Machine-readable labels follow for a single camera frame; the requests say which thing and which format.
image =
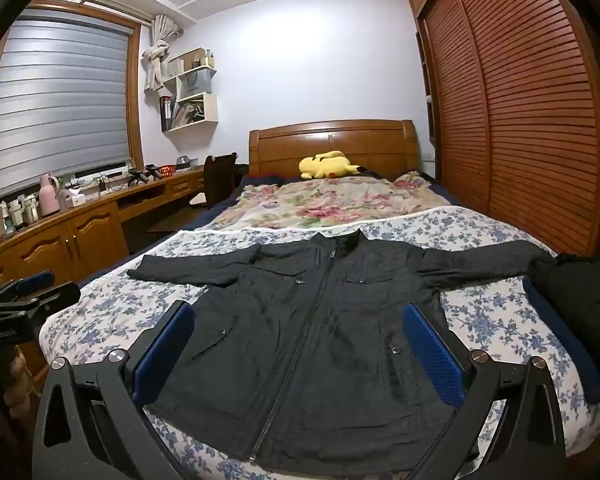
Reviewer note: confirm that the folded navy garment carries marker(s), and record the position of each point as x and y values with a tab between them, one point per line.
587	385

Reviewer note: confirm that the blue floral bedspread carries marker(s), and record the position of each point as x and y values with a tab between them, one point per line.
105	310

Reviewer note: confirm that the grey window blind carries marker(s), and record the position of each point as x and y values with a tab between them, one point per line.
55	110

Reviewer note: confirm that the curtain rod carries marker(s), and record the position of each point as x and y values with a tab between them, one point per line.
95	2

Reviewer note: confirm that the red basket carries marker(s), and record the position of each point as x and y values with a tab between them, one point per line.
166	171

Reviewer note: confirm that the dark wooden chair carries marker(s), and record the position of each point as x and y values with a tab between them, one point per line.
220	175

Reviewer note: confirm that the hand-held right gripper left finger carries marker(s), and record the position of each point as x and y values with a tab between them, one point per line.
165	355

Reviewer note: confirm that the white wall shelf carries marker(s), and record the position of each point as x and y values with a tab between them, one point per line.
207	110

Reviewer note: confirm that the tied beige curtain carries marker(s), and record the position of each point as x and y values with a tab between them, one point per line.
155	60

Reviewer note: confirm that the folded black garment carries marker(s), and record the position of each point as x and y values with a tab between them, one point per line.
580	300

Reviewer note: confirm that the pink floral blanket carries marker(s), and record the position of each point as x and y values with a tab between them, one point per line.
330	200

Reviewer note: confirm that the wooden window frame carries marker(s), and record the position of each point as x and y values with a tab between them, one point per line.
136	85

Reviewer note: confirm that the wooden desk cabinet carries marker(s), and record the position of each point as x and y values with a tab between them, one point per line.
90	230

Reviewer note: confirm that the wooden headboard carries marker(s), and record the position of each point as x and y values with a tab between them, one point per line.
280	150

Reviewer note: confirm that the black zip jacket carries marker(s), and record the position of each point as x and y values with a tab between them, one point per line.
300	335

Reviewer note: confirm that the silver bowl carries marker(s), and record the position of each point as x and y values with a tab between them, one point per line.
187	161

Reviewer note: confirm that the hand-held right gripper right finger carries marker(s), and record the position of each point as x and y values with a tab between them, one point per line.
432	355

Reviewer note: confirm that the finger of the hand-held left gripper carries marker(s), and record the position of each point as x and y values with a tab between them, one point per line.
55	297
32	280

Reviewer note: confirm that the person's left hand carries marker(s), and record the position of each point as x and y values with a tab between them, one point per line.
17	377

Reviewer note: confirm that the pink kettle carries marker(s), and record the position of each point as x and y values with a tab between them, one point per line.
49	200

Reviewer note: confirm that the wooden louvered wardrobe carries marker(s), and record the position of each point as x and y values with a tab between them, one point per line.
530	110

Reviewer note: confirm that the yellow plush toy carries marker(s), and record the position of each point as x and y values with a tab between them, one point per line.
325	165

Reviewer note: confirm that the white paper bag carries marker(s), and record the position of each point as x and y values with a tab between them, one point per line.
195	85

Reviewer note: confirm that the black tools on desk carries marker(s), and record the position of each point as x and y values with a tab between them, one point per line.
140	176

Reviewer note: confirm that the white bottles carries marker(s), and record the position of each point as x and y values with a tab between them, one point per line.
20	210

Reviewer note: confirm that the small white box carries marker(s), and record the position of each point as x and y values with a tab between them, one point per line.
76	201

